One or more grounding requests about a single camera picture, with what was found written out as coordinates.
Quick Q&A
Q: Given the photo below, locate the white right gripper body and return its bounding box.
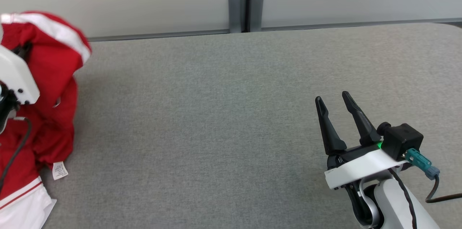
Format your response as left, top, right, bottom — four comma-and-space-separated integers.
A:
324, 142, 408, 190

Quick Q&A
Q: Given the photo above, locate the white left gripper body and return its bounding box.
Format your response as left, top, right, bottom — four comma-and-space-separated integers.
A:
0, 45, 40, 106

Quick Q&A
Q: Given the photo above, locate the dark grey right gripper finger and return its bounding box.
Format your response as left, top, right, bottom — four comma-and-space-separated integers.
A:
315, 96, 347, 156
342, 91, 382, 146

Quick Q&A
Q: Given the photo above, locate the red and white t-shirt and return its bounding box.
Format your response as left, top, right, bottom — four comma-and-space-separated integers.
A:
0, 76, 79, 229

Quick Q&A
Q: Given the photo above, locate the thin twisted right arm cable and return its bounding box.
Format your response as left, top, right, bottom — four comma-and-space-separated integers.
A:
388, 169, 418, 229

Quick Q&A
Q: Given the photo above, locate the teal right camera connector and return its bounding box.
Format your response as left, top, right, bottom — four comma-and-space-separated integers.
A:
404, 149, 440, 180

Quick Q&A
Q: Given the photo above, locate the black left camera cable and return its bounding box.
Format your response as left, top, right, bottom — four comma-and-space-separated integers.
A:
0, 116, 32, 191

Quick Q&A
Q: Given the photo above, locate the black camera cable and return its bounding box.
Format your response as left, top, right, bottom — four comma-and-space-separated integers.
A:
425, 175, 462, 204
0, 116, 32, 191

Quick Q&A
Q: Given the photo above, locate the black right camera cable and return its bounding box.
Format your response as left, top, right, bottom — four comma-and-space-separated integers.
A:
425, 175, 462, 204

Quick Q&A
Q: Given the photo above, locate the grey wall base rail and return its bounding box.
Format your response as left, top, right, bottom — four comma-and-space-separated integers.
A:
88, 29, 231, 42
261, 18, 462, 31

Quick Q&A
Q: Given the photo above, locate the grey rounded post foot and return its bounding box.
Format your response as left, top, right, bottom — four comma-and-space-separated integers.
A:
250, 0, 264, 32
228, 0, 242, 34

